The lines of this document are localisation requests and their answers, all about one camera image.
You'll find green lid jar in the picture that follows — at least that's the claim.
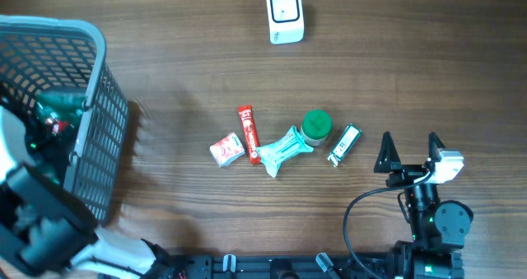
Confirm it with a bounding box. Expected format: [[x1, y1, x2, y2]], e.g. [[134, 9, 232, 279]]
[[301, 109, 333, 146]]

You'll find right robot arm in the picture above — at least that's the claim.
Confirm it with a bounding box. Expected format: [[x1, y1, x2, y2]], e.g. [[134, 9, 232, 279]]
[[374, 132, 473, 278]]

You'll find green 3M package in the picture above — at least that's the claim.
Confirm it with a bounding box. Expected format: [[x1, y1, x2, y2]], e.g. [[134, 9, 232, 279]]
[[26, 88, 86, 184]]

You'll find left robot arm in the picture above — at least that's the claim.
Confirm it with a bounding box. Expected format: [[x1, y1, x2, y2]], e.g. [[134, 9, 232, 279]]
[[1, 108, 176, 278]]

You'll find red stick sachet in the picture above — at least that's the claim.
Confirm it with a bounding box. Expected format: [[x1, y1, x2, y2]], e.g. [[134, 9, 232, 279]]
[[238, 105, 261, 165]]

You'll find grey plastic mesh basket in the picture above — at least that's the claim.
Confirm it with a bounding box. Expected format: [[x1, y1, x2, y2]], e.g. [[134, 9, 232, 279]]
[[1, 16, 128, 225]]

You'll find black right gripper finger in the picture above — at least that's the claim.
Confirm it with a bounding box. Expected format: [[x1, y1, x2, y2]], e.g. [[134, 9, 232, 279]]
[[374, 131, 401, 173], [428, 132, 445, 161]]

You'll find teal wet wipes pack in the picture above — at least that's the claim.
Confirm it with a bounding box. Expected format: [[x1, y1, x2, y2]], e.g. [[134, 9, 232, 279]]
[[256, 126, 314, 178]]

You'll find red white snack packet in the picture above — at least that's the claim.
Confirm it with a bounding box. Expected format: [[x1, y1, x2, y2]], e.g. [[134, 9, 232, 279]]
[[209, 133, 245, 167]]

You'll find white barcode scanner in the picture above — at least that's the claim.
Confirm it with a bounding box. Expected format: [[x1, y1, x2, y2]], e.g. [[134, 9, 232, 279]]
[[266, 0, 305, 45]]

